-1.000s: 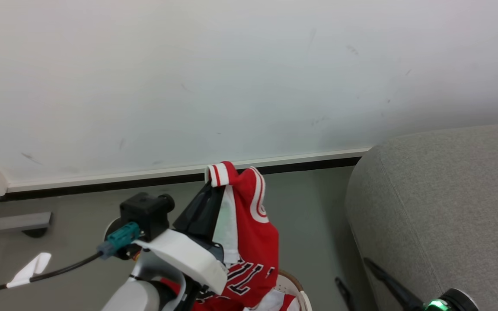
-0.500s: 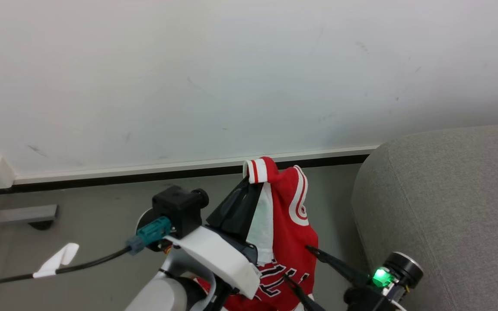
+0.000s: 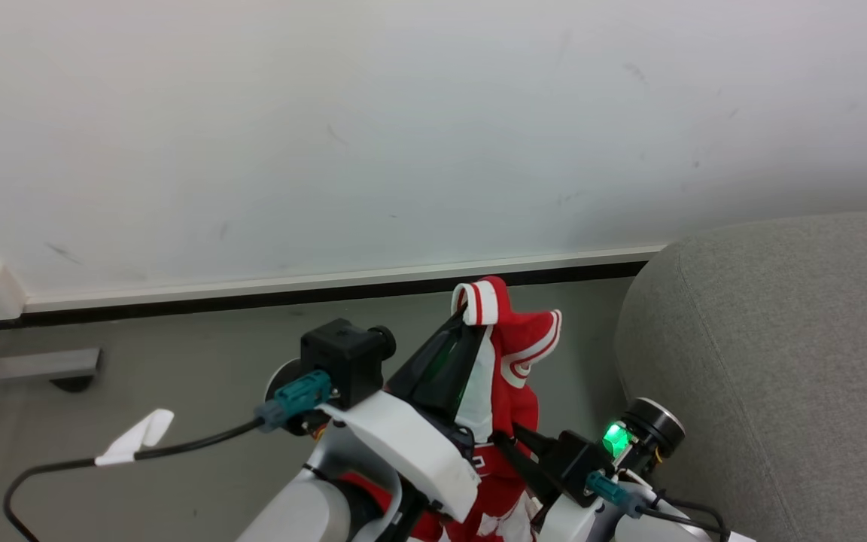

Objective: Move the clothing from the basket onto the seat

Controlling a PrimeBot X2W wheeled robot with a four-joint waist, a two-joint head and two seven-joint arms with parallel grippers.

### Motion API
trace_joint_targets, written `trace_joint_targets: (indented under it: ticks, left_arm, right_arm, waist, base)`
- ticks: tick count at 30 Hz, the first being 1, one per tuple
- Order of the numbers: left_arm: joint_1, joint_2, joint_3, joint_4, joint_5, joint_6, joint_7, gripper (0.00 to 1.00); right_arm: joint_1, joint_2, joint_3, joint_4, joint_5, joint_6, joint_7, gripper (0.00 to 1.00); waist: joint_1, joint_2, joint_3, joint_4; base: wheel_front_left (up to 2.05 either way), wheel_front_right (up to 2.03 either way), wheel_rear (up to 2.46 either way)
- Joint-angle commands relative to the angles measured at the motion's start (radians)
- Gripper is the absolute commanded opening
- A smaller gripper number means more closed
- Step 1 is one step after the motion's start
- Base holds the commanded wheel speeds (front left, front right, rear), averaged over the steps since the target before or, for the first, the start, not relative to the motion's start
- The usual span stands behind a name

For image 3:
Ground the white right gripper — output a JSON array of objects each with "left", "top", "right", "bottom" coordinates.
[{"left": 491, "top": 423, "right": 615, "bottom": 542}]

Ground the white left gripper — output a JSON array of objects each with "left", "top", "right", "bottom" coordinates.
[{"left": 318, "top": 307, "right": 488, "bottom": 523}]

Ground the red white sports garment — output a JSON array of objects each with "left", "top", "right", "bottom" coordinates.
[{"left": 339, "top": 276, "right": 563, "bottom": 542}]

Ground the black green-lit right motor cap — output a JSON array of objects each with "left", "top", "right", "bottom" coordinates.
[{"left": 602, "top": 397, "right": 686, "bottom": 477}]

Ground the grey fabric sofa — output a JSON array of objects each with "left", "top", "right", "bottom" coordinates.
[{"left": 614, "top": 209, "right": 867, "bottom": 542}]

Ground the teal right cable connector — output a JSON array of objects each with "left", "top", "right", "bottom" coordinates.
[{"left": 586, "top": 470, "right": 643, "bottom": 519}]

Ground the teal cable connector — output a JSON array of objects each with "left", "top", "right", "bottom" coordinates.
[
  {"left": 586, "top": 470, "right": 643, "bottom": 519},
  {"left": 254, "top": 369, "right": 333, "bottom": 433}
]

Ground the white wall baseboard strip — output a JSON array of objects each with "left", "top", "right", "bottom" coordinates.
[{"left": 22, "top": 244, "right": 669, "bottom": 314}]

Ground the teal left cable connector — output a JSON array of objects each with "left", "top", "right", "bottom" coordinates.
[{"left": 254, "top": 369, "right": 333, "bottom": 433}]

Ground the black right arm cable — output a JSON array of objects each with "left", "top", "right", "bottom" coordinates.
[{"left": 633, "top": 493, "right": 732, "bottom": 540}]

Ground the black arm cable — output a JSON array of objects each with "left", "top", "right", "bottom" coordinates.
[
  {"left": 2, "top": 419, "right": 265, "bottom": 542},
  {"left": 633, "top": 493, "right": 732, "bottom": 540}
]

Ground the white tape cable label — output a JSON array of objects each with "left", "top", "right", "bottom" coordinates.
[{"left": 94, "top": 409, "right": 175, "bottom": 467}]

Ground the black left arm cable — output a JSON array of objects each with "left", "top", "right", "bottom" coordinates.
[{"left": 2, "top": 419, "right": 265, "bottom": 542}]

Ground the grey metal floor bracket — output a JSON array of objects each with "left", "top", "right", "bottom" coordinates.
[{"left": 0, "top": 347, "right": 102, "bottom": 394}]

